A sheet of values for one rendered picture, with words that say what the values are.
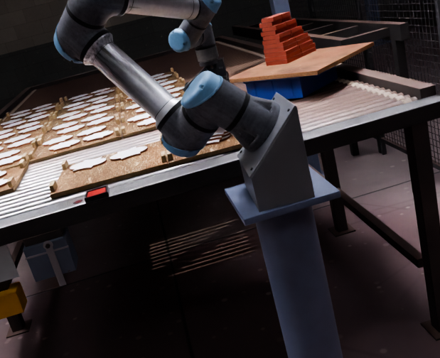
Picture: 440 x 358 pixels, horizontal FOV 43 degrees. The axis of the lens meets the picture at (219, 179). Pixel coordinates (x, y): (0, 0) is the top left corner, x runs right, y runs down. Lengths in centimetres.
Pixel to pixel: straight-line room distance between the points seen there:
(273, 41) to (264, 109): 120
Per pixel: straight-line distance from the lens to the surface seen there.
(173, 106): 155
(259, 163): 144
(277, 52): 267
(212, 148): 192
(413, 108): 200
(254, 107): 149
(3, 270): 194
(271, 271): 166
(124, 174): 192
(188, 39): 186
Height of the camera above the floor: 145
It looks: 19 degrees down
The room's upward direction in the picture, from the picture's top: 14 degrees counter-clockwise
